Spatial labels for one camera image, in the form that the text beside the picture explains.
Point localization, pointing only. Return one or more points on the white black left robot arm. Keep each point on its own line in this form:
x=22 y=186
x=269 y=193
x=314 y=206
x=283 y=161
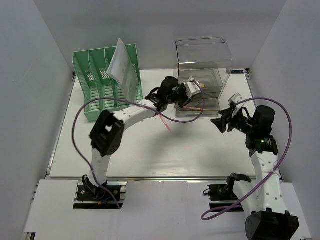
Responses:
x=107 y=133

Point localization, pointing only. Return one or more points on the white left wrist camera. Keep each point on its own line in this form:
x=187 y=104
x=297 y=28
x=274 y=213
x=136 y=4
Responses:
x=192 y=87

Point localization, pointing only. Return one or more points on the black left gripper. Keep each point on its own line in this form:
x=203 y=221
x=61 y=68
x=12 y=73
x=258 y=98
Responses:
x=186 y=100

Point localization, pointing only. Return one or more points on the red pink pen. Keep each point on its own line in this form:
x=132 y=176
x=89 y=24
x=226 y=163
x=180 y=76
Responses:
x=165 y=123

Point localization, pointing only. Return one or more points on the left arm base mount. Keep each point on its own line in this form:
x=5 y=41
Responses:
x=88 y=196

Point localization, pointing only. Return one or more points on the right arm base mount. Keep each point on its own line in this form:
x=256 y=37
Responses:
x=222 y=195

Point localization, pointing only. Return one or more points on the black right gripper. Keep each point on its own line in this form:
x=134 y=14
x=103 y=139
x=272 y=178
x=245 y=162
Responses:
x=221 y=122

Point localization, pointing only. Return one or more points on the clear plastic document folder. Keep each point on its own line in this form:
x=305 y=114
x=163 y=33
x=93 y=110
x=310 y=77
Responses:
x=124 y=69

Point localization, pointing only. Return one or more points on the orange pen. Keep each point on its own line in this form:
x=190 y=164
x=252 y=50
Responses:
x=193 y=108

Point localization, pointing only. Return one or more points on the clear acrylic drawer cabinet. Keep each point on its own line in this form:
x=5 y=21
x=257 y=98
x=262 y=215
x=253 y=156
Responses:
x=209 y=61

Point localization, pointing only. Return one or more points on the green file organizer rack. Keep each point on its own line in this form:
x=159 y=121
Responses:
x=91 y=69

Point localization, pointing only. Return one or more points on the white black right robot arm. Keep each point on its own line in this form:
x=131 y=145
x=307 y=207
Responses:
x=267 y=216

